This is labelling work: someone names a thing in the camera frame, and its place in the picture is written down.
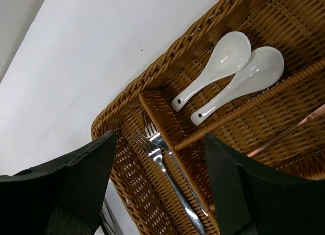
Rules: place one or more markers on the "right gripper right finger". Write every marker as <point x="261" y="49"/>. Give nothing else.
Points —
<point x="252" y="198"/>

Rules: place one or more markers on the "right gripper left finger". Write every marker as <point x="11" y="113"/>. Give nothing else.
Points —
<point x="62" y="196"/>

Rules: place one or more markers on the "silver fork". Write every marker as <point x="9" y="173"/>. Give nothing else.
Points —
<point x="154" y="136"/>
<point x="155" y="153"/>

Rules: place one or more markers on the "copper knife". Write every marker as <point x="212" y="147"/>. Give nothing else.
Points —
<point x="265" y="145"/>

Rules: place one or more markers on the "white ceramic spoon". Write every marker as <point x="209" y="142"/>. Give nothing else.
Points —
<point x="230" y="55"/>
<point x="264" y="68"/>

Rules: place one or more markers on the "brown wicker divided tray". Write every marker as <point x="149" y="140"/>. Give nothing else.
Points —
<point x="224" y="132"/>

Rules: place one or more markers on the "aluminium table rail front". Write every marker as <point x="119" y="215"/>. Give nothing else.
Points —
<point x="109" y="224"/>

